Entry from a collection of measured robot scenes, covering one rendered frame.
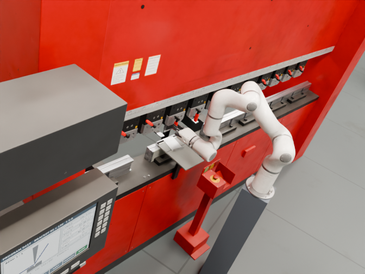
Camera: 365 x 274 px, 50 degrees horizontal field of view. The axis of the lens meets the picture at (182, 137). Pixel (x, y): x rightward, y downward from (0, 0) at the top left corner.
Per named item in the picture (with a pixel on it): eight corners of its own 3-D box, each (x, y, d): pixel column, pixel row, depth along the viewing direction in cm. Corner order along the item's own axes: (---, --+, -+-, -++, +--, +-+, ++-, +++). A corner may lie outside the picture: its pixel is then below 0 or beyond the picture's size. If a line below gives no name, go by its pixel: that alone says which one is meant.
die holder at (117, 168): (61, 203, 215) (62, 191, 209) (55, 195, 218) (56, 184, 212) (131, 170, 249) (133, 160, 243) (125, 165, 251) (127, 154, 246)
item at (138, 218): (54, 305, 258) (64, 226, 209) (38, 282, 268) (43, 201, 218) (285, 157, 459) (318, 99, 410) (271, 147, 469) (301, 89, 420)
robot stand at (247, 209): (226, 274, 312) (276, 188, 253) (217, 290, 299) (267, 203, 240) (207, 261, 317) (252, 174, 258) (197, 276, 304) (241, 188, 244)
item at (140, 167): (64, 226, 209) (64, 221, 206) (43, 201, 218) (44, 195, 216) (317, 99, 410) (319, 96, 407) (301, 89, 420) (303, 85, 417)
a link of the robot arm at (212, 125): (222, 104, 228) (209, 144, 246) (204, 111, 218) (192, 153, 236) (234, 112, 224) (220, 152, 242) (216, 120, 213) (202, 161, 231)
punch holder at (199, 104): (187, 118, 257) (194, 98, 247) (178, 111, 261) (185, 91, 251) (202, 113, 267) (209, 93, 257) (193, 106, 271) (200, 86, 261)
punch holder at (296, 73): (293, 78, 351) (300, 62, 341) (285, 73, 355) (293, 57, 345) (300, 75, 361) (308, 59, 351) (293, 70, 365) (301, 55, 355)
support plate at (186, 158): (185, 170, 245) (186, 169, 244) (157, 146, 256) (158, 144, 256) (203, 161, 257) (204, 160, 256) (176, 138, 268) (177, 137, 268)
